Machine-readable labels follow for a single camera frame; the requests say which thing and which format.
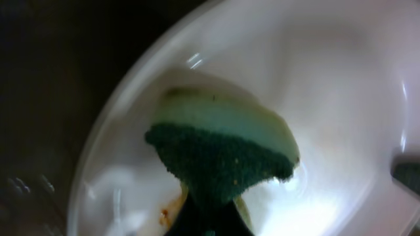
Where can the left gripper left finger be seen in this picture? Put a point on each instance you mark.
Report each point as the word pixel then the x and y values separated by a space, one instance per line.
pixel 189 221

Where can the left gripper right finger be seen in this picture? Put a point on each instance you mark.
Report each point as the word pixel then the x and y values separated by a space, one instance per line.
pixel 228 222

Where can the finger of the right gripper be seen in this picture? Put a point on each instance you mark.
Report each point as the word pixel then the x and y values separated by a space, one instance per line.
pixel 405 171

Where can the green scrubbing sponge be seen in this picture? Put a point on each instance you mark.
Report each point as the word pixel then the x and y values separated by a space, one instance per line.
pixel 219 145

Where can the white plate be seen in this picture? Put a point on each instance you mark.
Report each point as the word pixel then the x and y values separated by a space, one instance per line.
pixel 343 74

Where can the brown plastic serving tray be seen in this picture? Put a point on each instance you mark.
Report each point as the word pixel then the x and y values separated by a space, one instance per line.
pixel 60 62

